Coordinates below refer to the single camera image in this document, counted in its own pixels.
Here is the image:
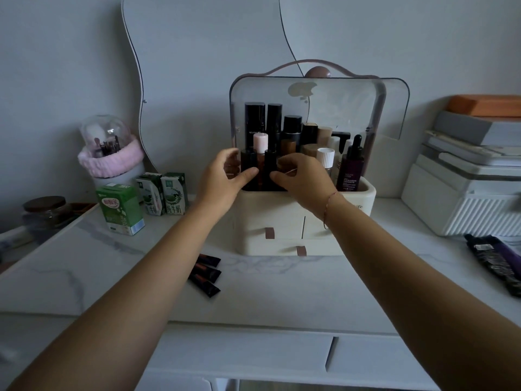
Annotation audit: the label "person's left hand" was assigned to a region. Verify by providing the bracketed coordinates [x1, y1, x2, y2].
[196, 148, 260, 220]

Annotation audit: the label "person's right hand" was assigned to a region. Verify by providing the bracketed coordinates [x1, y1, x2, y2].
[270, 153, 340, 219]

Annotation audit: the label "small black bottle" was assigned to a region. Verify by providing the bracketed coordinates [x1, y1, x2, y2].
[263, 149, 278, 191]
[240, 149, 258, 191]

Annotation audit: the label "person's right forearm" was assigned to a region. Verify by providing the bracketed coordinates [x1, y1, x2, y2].
[323, 191, 521, 391]

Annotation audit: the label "person's left forearm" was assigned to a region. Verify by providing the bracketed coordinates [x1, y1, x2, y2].
[7, 201, 231, 391]

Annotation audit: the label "pink cap bottle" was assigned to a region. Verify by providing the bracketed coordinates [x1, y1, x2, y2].
[253, 133, 269, 159]

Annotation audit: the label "cream cosmetic organizer clear lid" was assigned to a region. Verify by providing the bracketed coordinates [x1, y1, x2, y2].
[229, 59, 410, 257]

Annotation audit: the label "brown foundation bottle black cap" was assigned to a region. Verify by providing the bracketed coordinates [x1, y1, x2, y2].
[280, 115, 303, 157]

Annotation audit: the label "white ribbed cap bottle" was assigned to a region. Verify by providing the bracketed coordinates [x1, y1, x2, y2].
[316, 147, 335, 176]

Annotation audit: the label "tall black square bottle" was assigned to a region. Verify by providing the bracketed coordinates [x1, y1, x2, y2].
[245, 102, 266, 153]

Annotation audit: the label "tall black round bottle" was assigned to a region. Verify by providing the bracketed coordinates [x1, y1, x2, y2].
[266, 103, 283, 149]

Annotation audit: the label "dark dropper serum bottle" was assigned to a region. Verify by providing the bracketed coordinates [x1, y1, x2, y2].
[336, 134, 365, 193]

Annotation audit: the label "small green milk carton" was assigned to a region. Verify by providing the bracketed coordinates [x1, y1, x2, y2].
[135, 173, 166, 216]
[160, 172, 189, 216]

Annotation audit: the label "pink fluffy headband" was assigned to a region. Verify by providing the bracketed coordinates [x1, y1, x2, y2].
[77, 136, 145, 179]

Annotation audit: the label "wavy frameless mirror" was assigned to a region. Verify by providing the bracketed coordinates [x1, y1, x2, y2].
[121, 0, 307, 174]

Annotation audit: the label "large green drink carton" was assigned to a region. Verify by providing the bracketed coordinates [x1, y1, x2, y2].
[96, 183, 146, 237]

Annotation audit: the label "makeup brushes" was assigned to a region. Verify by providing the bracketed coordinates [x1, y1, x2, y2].
[94, 136, 122, 157]

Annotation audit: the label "clear dome brush holder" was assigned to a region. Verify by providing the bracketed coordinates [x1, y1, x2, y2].
[79, 114, 146, 188]

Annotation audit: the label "white ribbed storage case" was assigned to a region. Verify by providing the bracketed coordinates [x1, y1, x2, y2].
[401, 130, 521, 238]

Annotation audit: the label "grey flat box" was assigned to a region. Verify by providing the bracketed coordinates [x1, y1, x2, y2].
[431, 111, 521, 147]

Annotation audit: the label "glass jar dark lid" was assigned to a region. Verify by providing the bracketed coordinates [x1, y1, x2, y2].
[22, 195, 76, 241]

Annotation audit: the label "orange flat box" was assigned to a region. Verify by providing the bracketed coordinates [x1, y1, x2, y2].
[446, 94, 521, 118]

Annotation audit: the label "black printed packet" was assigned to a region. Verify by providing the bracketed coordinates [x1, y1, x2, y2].
[463, 234, 521, 298]

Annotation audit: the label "purple packet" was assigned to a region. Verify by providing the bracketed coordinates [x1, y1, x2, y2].
[494, 236, 521, 280]

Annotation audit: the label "thin red bracelet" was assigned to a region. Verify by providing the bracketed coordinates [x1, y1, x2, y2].
[323, 192, 339, 230]

